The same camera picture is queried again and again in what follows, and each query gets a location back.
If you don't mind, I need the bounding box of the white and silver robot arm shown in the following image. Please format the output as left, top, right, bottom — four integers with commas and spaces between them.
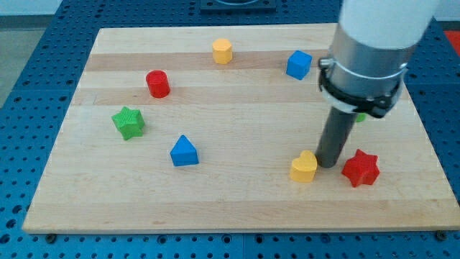
318, 0, 439, 118

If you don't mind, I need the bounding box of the red cylinder block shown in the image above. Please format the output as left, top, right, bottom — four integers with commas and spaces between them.
146, 70, 170, 99

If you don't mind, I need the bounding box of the yellow hexagon block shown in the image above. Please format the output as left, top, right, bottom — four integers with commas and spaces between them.
212, 38, 233, 65

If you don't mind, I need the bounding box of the blue triangle block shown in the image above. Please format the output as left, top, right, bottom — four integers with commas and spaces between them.
170, 135, 199, 167

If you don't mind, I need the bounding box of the blue cube block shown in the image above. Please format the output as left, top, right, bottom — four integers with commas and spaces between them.
286, 50, 313, 81

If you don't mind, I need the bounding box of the red star block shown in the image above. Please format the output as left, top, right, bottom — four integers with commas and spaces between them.
341, 149, 380, 188

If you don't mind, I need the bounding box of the green star block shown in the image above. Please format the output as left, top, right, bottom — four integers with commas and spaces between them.
111, 106, 144, 140

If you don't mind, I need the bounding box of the green block behind arm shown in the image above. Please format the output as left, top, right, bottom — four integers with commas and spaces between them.
356, 113, 367, 123

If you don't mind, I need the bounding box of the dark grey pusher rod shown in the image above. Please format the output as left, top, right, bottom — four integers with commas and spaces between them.
316, 107, 357, 168

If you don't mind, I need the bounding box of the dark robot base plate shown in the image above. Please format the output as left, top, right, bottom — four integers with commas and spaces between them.
198, 0, 277, 12

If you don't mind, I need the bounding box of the wooden board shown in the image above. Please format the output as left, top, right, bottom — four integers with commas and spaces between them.
22, 23, 459, 234

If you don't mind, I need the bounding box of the yellow heart block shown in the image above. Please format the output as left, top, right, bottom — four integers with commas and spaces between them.
289, 150, 318, 183

